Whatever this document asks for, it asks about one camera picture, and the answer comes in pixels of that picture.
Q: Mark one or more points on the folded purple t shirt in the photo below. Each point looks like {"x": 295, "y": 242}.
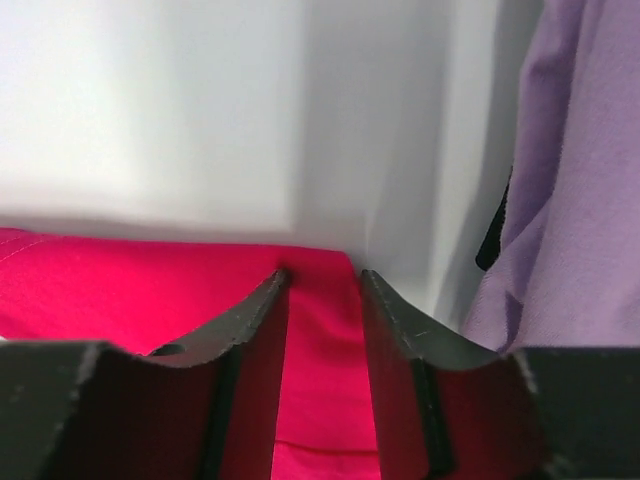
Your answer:
{"x": 568, "y": 270}

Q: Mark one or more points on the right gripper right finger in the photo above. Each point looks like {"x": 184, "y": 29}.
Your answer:
{"x": 405, "y": 349}

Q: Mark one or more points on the red t shirt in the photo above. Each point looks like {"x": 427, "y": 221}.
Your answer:
{"x": 141, "y": 295}

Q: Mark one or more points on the folded dark t shirt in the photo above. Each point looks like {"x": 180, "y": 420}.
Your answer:
{"x": 490, "y": 248}

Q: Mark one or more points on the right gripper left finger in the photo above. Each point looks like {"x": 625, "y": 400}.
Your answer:
{"x": 247, "y": 346}

